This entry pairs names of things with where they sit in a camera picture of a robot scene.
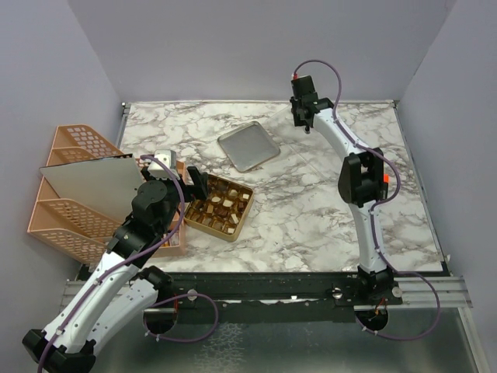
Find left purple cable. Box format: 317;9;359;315
36;154;219;373

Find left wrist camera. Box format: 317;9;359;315
148;150;179;180

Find orange black marker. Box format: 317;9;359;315
383;174;389;191

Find black mounting rail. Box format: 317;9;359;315
65;271;474;323

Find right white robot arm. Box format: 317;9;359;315
290;92;393;304

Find white board sheet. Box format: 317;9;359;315
40;155;143;222

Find silver tin lid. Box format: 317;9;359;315
217;121;280;173

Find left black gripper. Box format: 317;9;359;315
143;166;207;235

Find gold chocolate box tray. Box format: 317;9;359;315
186;174;254;242

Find peach desk organizer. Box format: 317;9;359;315
136;158;189;260

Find peach mesh file rack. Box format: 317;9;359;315
28;124;144;264

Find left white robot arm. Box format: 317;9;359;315
23;166;208;372

